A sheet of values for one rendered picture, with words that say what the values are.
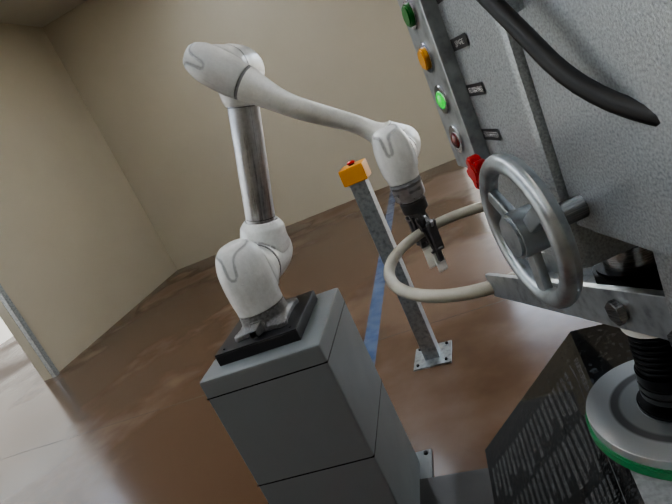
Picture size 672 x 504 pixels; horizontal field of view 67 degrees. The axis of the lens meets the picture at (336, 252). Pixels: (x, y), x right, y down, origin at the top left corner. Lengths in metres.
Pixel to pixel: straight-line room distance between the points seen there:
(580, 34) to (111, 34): 8.12
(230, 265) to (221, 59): 0.57
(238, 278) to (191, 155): 6.55
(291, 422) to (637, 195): 1.30
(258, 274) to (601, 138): 1.23
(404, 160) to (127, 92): 7.17
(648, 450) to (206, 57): 1.28
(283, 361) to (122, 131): 7.22
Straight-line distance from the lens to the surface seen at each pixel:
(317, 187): 7.55
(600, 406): 0.82
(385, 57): 7.26
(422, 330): 2.62
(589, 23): 0.41
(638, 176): 0.42
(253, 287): 1.53
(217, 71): 1.47
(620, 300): 0.63
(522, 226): 0.46
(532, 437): 1.02
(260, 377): 1.52
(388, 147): 1.38
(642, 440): 0.77
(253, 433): 1.64
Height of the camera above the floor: 1.36
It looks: 15 degrees down
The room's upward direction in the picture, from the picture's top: 25 degrees counter-clockwise
